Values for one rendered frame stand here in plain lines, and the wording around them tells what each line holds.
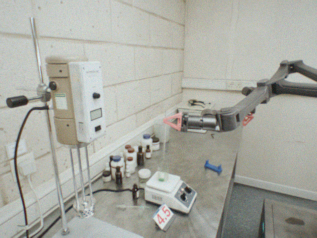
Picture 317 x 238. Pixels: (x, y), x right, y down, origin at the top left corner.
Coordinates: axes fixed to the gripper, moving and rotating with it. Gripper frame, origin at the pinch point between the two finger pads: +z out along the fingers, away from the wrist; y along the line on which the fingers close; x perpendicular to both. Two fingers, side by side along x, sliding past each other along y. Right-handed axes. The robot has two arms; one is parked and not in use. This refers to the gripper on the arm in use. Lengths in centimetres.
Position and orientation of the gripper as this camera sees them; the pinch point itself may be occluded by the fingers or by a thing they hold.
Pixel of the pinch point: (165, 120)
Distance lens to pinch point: 85.0
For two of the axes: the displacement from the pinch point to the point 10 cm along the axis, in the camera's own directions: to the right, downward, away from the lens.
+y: -1.5, 1.6, -9.8
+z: -9.9, -0.6, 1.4
